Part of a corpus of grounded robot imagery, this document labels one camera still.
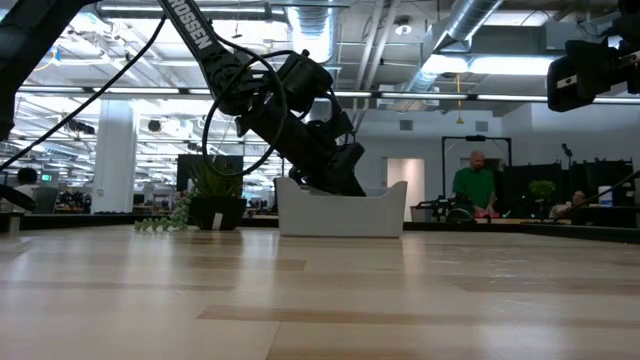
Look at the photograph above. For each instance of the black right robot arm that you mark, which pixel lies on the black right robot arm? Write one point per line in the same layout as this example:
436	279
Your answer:
631	30

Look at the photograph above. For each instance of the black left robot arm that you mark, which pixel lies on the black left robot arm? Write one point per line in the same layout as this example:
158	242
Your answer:
200	37

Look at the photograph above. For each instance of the white plastic basket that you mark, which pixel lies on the white plastic basket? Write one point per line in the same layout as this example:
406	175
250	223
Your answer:
340	215

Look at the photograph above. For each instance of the white doorway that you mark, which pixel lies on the white doorway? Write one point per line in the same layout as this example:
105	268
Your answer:
406	185

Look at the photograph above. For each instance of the potted green succulent plant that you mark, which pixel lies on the potted green succulent plant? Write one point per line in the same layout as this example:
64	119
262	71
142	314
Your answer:
217	210

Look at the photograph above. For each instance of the small green background plant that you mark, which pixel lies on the small green background plant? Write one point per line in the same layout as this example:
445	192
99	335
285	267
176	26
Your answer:
542	190

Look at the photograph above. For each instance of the white cylindrical container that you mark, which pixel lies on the white cylindrical container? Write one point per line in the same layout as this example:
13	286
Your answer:
605	196

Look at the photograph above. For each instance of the long ceiling light strip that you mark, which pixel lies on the long ceiling light strip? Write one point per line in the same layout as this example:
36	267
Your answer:
425	95

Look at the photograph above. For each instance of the seated person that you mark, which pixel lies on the seated person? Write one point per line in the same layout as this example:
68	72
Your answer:
570	206

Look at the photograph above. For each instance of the black monitor screen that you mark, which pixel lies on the black monitor screen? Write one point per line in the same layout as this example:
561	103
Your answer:
187	170

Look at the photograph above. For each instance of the standing person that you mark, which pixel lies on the standing person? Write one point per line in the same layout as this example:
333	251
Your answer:
474	187

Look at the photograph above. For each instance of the white building column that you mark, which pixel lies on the white building column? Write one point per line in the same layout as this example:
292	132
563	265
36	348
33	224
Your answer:
115	160

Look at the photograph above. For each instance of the black tall stand frame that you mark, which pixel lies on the black tall stand frame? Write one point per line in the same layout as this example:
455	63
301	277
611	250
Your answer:
443	165

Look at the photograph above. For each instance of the silver spiral ceiling duct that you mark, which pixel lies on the silver spiral ceiling duct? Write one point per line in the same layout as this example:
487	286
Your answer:
465	20
315	30

